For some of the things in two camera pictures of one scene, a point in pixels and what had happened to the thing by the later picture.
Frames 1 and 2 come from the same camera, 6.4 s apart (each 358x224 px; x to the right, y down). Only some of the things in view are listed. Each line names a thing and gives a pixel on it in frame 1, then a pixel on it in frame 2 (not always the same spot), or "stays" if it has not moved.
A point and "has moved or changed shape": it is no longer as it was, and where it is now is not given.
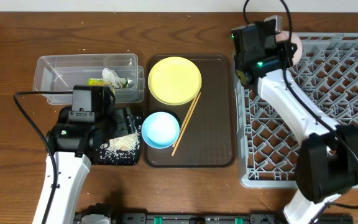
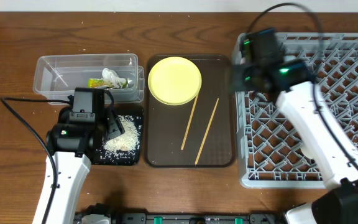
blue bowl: (160, 130) has moved or changed shape
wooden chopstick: (186, 124) -> (206, 132)
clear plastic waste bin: (59, 72) stays
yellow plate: (174, 81) stays
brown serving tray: (206, 124) stays
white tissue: (110, 74) stays
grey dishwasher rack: (337, 74) stays
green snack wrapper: (98, 82) stays
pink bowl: (283, 35) has moved or changed shape
